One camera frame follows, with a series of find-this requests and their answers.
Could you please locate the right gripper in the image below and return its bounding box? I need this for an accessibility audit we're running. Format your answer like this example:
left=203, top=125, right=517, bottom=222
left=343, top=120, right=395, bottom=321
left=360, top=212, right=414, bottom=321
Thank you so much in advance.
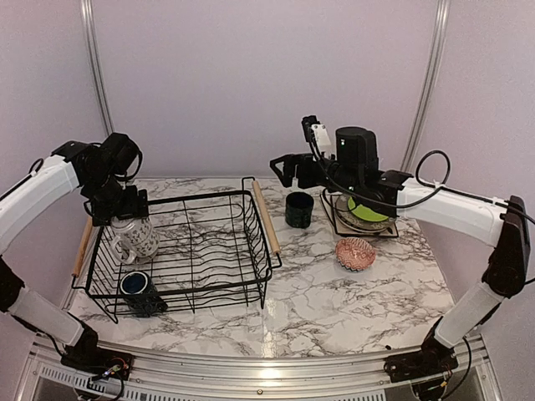
left=269, top=153, right=362, bottom=197

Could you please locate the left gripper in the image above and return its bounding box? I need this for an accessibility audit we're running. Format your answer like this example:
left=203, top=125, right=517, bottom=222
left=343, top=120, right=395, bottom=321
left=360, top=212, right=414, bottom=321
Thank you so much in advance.
left=84, top=169, right=148, bottom=226

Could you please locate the floral glass mug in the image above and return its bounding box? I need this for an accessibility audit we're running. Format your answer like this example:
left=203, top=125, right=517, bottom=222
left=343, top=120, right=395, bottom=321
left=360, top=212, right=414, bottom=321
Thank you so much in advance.
left=110, top=217, right=160, bottom=265

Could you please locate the dark teal cup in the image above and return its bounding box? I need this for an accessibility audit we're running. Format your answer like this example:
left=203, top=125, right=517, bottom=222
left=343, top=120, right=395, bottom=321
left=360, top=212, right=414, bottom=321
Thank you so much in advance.
left=285, top=192, right=314, bottom=229

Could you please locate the square floral plate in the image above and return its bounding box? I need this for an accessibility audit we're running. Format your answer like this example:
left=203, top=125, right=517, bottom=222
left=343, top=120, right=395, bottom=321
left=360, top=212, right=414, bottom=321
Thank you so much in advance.
left=329, top=195, right=399, bottom=238

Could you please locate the grey reindeer plate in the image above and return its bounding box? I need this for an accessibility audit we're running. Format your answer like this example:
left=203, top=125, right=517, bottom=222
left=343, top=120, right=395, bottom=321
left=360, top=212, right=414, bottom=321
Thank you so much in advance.
left=335, top=195, right=395, bottom=232

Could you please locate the green plate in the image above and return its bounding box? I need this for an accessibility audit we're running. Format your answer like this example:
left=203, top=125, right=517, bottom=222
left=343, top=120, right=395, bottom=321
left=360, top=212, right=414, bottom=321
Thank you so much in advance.
left=347, top=197, right=389, bottom=223

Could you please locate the dark blue cup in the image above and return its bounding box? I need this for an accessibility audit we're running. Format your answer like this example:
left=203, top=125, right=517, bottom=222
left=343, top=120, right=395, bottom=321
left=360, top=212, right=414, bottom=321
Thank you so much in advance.
left=119, top=271, right=168, bottom=317

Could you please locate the blue patterned bowl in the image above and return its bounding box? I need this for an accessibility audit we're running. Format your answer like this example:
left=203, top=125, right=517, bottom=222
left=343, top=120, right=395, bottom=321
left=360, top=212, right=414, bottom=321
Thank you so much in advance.
left=335, top=237, right=376, bottom=272

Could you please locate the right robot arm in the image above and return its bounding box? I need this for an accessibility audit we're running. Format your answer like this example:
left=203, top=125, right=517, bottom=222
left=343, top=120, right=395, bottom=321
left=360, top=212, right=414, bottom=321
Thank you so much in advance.
left=270, top=117, right=532, bottom=374

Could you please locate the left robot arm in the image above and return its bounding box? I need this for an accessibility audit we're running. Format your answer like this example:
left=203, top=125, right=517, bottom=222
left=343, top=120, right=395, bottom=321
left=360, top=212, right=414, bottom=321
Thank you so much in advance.
left=1, top=133, right=148, bottom=372

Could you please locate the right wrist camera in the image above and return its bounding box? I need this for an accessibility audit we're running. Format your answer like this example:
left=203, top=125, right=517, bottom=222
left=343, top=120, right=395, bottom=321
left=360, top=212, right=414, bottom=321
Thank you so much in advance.
left=301, top=115, right=333, bottom=158

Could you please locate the black wire dish rack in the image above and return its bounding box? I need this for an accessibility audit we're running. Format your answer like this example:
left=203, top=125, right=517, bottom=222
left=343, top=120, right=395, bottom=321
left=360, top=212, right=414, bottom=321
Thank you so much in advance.
left=72, top=177, right=282, bottom=322

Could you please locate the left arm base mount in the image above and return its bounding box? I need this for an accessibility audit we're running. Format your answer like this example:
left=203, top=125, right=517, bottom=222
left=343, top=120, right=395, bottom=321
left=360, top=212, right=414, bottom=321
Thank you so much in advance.
left=60, top=322, right=134, bottom=381

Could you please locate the left aluminium frame post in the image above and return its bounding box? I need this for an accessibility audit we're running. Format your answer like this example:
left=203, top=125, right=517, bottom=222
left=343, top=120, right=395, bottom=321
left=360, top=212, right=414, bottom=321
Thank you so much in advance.
left=80, top=0, right=115, bottom=137

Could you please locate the aluminium frame post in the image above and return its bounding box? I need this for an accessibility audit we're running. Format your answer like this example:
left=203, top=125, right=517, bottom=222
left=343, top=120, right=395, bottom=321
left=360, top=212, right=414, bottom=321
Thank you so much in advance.
left=80, top=0, right=115, bottom=137
left=400, top=0, right=451, bottom=172

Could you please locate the right aluminium frame post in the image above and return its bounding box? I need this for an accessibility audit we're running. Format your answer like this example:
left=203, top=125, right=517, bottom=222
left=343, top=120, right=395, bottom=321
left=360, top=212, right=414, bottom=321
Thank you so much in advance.
left=400, top=0, right=451, bottom=172

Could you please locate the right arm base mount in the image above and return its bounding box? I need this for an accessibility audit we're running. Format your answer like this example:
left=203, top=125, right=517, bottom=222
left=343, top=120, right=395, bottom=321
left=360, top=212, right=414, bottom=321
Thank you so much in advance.
left=384, top=328, right=459, bottom=383

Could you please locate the front aluminium rail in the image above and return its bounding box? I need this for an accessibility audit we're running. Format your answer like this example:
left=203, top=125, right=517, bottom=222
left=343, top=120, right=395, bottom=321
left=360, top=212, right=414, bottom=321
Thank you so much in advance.
left=15, top=336, right=502, bottom=400

